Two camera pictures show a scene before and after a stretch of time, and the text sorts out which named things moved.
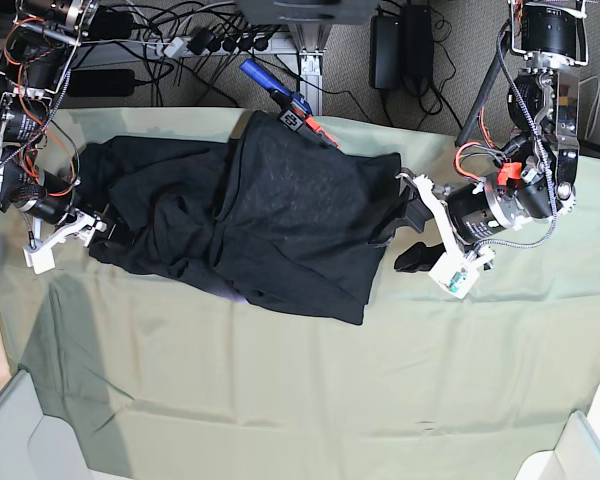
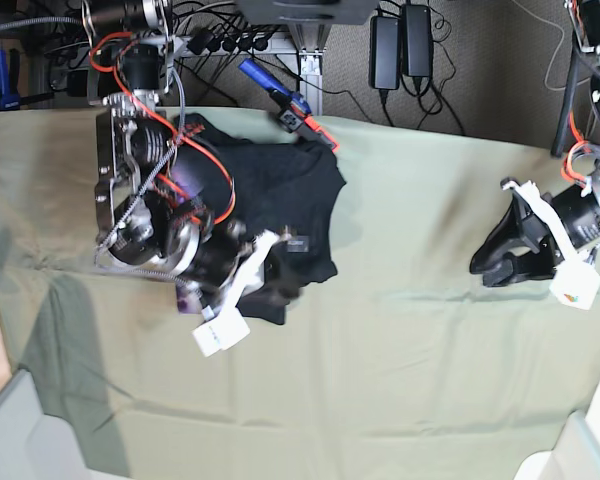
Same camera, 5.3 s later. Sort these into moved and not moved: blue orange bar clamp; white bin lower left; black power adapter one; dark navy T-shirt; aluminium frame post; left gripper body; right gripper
Moved: right gripper; left gripper body; dark navy T-shirt
Not moved: aluminium frame post; black power adapter one; white bin lower left; blue orange bar clamp
